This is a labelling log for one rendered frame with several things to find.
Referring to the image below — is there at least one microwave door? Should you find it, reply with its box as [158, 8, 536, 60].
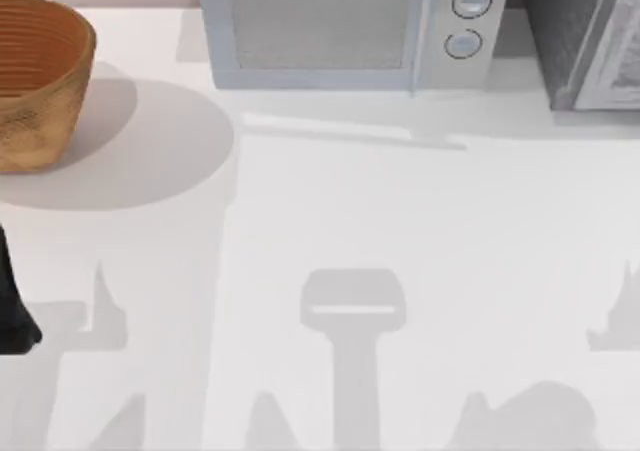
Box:
[194, 0, 435, 91]

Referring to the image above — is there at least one pale microwave oven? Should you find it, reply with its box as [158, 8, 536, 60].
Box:
[193, 0, 515, 97]

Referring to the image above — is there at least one microwave knob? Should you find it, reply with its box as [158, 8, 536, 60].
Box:
[450, 0, 494, 20]
[443, 27, 484, 61]

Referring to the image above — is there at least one brown woven basket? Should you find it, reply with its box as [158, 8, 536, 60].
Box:
[0, 0, 98, 174]

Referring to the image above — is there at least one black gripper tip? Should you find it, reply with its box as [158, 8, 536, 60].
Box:
[0, 225, 43, 356]

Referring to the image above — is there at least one microwave door handle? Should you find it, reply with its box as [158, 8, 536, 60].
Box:
[410, 0, 437, 98]

